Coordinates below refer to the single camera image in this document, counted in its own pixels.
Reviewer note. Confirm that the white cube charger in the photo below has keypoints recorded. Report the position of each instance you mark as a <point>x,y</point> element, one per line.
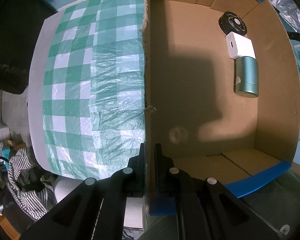
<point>240,45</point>

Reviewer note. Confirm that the black cloth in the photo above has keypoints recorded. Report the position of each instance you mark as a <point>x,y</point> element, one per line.
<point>10,42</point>

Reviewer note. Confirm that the green checkered plastic tablecloth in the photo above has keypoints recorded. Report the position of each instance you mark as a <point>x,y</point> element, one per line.
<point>90,80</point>

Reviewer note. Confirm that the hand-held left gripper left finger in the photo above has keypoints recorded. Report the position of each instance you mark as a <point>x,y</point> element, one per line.
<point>138,165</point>

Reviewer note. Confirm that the black-and-white striped cloth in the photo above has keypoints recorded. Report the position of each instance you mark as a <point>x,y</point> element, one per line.
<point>22,160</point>

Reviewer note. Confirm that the silver foil sheet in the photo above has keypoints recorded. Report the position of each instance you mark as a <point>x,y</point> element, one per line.
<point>287,7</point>

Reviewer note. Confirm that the blue-rimmed cardboard box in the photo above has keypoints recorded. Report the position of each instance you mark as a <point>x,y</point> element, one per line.
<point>202,92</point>

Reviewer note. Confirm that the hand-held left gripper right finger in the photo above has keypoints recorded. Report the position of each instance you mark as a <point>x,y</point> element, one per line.
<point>160,170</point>

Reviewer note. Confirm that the black round mini fan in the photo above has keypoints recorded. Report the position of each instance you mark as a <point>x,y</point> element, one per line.
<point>231,21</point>

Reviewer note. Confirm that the teal metal cylinder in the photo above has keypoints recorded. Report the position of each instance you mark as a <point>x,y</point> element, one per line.
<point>247,77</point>

